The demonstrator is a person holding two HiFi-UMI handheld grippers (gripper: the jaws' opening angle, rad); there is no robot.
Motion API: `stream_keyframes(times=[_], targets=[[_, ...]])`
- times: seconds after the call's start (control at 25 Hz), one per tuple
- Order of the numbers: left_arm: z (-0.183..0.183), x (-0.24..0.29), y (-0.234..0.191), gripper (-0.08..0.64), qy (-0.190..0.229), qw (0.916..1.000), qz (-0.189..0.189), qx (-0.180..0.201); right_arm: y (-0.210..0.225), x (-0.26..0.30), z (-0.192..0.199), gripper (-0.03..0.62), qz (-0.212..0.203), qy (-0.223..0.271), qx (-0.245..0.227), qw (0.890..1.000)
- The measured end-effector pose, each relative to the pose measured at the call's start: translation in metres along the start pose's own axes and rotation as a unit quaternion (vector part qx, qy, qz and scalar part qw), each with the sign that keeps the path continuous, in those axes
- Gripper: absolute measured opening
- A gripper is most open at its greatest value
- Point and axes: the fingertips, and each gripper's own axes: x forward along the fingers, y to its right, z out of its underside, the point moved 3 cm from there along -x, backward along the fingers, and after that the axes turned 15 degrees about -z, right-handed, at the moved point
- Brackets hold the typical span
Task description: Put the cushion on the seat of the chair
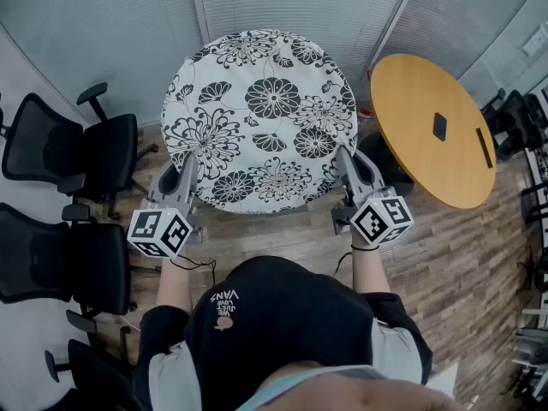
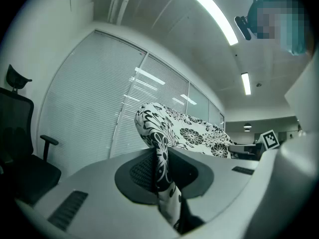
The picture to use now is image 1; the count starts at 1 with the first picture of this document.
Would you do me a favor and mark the black phone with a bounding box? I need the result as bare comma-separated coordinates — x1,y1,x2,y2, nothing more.
432,112,448,142

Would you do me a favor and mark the round floral black white cushion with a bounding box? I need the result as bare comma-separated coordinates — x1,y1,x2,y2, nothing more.
160,27,359,215

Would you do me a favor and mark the black bar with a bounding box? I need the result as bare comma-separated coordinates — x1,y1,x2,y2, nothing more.
475,128,495,170

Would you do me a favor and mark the person's left forearm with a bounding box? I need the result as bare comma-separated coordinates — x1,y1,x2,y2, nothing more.
156,254,194,316

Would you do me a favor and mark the thin black cable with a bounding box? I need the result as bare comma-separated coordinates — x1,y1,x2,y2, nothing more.
170,257,217,289
332,251,353,278

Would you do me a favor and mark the black office chair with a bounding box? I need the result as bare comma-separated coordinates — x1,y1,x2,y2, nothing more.
44,338,142,411
481,87,548,162
0,201,162,346
1,81,160,221

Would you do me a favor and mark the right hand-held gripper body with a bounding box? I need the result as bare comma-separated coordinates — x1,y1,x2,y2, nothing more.
331,184,415,248

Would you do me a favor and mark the round wooden table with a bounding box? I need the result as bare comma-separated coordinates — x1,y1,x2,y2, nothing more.
357,53,497,210

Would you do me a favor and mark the person's left grey shoulder strap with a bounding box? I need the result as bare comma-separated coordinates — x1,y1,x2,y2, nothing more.
147,340,202,411

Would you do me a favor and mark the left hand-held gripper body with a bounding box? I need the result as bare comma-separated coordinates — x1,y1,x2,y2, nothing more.
127,188,205,259

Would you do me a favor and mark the person's right grey shoulder strap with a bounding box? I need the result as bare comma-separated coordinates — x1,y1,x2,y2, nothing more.
370,317,425,387

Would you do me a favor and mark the person's grey shoulder strap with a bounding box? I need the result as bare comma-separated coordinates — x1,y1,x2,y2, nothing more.
370,317,425,387
147,340,202,411

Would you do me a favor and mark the person's right forearm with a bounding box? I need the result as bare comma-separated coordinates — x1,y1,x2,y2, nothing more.
350,229,393,295

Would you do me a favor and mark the person's masked face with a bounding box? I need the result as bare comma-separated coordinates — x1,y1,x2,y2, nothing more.
237,360,466,411

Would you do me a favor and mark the person's black t-shirt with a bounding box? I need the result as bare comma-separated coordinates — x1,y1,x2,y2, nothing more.
132,254,433,411

